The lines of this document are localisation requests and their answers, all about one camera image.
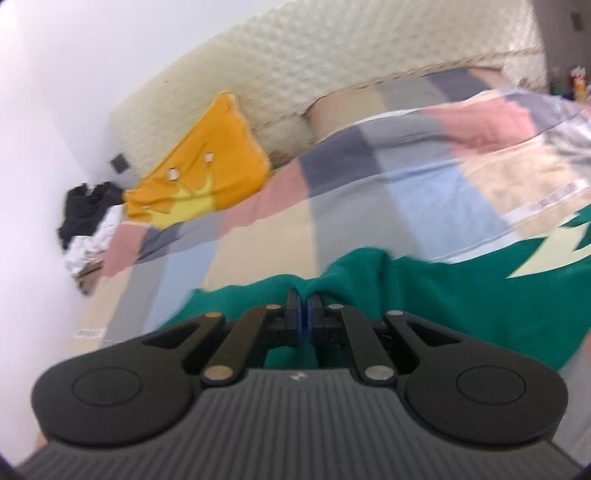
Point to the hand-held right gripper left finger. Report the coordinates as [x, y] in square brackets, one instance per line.
[300, 323]

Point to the green printed sweatshirt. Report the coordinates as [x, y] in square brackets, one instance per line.
[438, 300]

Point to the grey wardrobe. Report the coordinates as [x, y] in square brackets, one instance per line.
[563, 46]

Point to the cream quilted headboard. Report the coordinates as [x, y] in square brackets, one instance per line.
[323, 50]

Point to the patchwork checked blanket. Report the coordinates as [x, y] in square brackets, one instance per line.
[369, 184]

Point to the wooden nightstand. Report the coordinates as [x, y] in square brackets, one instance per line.
[90, 279]

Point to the pile of black white clothes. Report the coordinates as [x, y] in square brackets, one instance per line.
[87, 207]

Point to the group of small bottles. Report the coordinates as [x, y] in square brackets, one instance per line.
[577, 83]

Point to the orange crown pillow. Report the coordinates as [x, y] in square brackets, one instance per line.
[207, 184]

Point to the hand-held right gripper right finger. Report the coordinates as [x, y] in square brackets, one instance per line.
[312, 323]

